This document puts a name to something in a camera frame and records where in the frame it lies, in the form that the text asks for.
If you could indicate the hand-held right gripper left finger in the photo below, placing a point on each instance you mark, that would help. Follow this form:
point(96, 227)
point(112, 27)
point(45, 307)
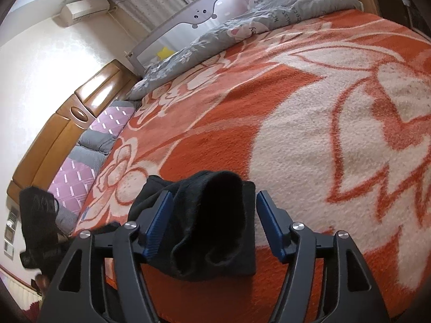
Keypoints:
point(160, 226)

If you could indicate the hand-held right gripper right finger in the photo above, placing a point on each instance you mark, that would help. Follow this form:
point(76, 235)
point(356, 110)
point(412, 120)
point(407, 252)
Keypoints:
point(271, 226)

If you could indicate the black pants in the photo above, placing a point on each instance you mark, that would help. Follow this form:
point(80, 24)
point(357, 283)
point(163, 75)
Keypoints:
point(215, 222)

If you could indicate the orange floral blanket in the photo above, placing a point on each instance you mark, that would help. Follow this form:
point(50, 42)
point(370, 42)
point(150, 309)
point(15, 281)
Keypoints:
point(286, 134)

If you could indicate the pink and grey cushion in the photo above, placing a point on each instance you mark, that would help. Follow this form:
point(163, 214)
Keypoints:
point(91, 144)

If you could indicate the dark cloth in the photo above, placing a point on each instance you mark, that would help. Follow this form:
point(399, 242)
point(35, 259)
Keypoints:
point(37, 222)

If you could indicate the wooden headboard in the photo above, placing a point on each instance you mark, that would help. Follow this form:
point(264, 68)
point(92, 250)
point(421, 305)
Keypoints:
point(67, 117)

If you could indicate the yellow toy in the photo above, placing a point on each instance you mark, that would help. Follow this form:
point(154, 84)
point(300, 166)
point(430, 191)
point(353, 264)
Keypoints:
point(165, 53)

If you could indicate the grey floral quilt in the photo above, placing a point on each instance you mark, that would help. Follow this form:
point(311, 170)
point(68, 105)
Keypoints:
point(235, 27)

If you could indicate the white air conditioner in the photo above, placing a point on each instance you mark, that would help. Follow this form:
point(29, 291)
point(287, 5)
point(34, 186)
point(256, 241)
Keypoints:
point(84, 9)

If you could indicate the dark low cabinet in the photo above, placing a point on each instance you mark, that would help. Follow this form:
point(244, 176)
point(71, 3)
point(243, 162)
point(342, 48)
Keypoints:
point(400, 0)

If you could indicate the wall switch panel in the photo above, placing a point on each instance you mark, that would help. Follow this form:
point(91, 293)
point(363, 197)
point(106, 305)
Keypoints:
point(10, 234)

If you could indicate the grey bed guard rail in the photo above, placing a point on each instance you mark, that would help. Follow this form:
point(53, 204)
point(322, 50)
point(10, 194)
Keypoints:
point(202, 10)

